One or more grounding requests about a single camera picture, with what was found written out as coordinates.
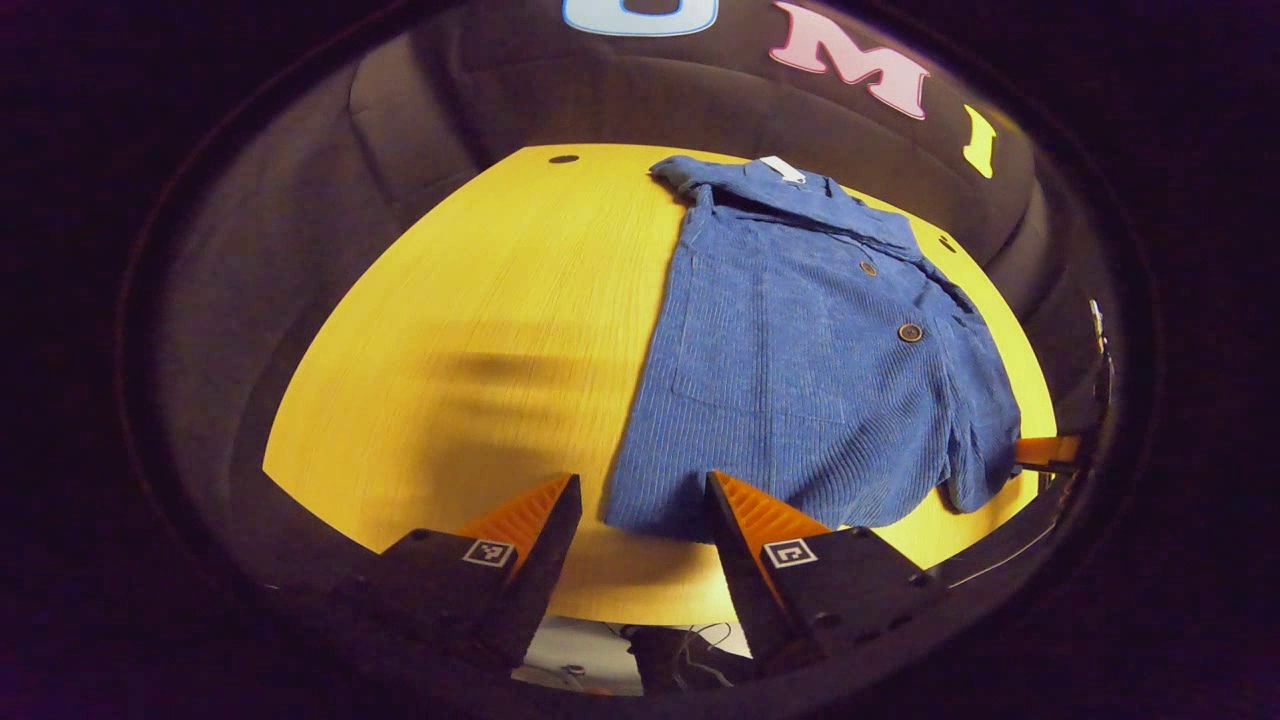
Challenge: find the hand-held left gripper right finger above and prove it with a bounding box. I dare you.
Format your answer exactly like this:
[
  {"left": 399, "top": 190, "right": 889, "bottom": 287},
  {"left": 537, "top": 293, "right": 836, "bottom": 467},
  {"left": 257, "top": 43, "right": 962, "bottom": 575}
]
[{"left": 705, "top": 470, "right": 951, "bottom": 673}]

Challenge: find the blue corduroy shirt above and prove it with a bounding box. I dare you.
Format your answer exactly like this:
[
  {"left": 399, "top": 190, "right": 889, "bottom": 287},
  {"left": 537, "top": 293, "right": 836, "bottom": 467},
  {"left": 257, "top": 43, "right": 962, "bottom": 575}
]
[{"left": 603, "top": 153, "right": 1023, "bottom": 546}]

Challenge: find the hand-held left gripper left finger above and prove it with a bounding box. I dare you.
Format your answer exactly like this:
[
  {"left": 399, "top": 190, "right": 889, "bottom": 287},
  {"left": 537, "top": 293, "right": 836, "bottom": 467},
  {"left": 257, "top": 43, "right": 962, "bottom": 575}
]
[{"left": 290, "top": 473, "right": 584, "bottom": 671}]

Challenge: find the black backdrop cloth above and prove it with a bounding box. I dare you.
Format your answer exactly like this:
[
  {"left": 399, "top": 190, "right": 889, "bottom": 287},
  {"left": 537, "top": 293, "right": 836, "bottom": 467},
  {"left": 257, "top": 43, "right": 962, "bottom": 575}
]
[{"left": 130, "top": 0, "right": 1131, "bottom": 601}]

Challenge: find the black cable bundle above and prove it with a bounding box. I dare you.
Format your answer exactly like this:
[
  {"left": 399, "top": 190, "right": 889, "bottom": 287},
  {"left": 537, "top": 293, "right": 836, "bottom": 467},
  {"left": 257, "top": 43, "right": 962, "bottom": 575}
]
[{"left": 600, "top": 620, "right": 753, "bottom": 696}]

